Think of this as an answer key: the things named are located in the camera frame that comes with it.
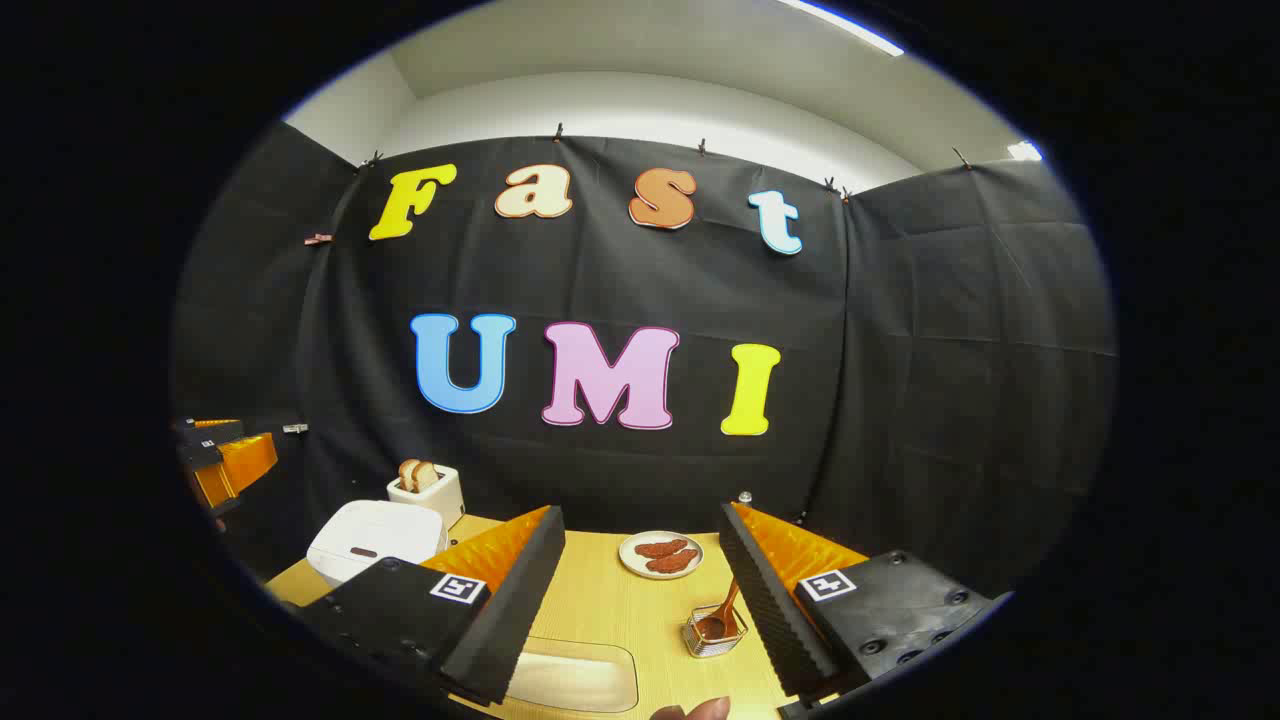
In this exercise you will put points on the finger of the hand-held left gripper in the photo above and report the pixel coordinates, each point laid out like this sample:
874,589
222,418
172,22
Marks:
245,460
210,433

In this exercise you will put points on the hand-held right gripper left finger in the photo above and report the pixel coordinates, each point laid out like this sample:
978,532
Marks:
520,610

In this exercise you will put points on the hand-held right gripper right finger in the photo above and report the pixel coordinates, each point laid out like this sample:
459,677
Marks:
770,610

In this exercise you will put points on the brown wooden spoon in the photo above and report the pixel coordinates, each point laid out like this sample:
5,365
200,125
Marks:
712,627

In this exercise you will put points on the clear box of white rice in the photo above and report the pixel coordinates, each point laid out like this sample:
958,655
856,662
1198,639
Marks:
570,680

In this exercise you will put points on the white rice cooker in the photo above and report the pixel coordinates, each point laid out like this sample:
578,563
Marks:
370,530

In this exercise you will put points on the brown sausage piece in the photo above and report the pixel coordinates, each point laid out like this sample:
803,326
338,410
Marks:
672,562
660,548

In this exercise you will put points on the white round plate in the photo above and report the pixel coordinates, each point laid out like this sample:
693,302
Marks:
630,562

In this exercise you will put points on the white toaster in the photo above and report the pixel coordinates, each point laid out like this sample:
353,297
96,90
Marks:
440,497

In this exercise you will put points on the toasted bread slice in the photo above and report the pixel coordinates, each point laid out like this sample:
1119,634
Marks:
407,473
428,476

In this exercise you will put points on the black backdrop cloth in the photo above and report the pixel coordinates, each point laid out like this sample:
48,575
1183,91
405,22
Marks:
900,350

